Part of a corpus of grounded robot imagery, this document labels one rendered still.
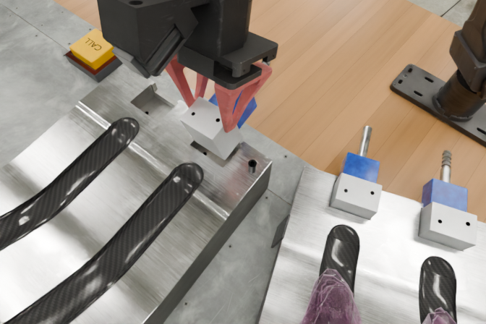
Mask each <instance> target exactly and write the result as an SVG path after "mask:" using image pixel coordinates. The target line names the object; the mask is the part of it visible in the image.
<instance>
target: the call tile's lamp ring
mask: <svg viewBox="0 0 486 324"><path fill-rule="evenodd" d="M71 53H72V52H71V51H69V52H67V53H66V54H65V55H66V56H68V57H69V58H70V59H72V60H73V61H75V62H76V63H78V64H79V65H80V66H82V67H83V68H85V69H86V70H87V71H89V72H90V73H92V74H94V75H96V74H97V73H99V72H100V71H101V70H102V69H103V68H105V67H106V66H107V65H109V64H110V63H111V62H112V61H113V60H115V59H116V58H117V57H116V56H113V57H112V58H110V59H109V60H108V61H107V62H106V63H104V64H103V65H102V66H100V67H99V68H97V69H96V70H93V69H91V68H90V67H89V66H88V65H86V64H84V63H83V62H81V61H80V60H79V59H77V58H76V57H74V56H73V55H71Z"/></svg>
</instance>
